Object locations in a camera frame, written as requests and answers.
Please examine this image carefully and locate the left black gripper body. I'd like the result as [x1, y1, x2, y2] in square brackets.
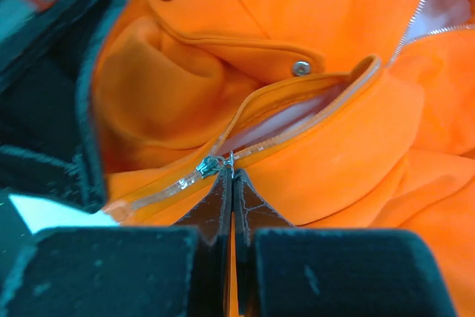
[1, 0, 127, 154]

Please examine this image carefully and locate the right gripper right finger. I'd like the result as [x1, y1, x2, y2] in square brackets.
[232, 170, 456, 316]

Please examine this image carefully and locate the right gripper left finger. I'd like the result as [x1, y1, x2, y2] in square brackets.
[1, 168, 232, 316]

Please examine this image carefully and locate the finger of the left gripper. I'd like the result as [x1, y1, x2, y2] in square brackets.
[1, 84, 107, 213]

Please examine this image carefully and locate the orange jacket pink lining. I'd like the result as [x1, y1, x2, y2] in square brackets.
[92, 0, 474, 316]

